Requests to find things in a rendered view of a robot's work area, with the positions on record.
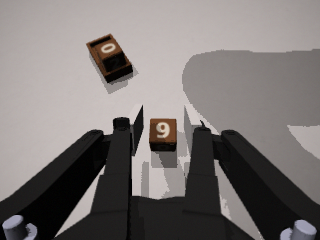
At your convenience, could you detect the brown wooden cube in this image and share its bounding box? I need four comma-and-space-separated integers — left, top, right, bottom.
95, 38, 126, 73
149, 118, 177, 152

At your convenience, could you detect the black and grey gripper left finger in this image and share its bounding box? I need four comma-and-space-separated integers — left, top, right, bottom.
0, 104, 144, 240

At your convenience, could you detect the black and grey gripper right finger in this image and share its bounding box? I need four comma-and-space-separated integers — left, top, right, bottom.
179, 104, 320, 240

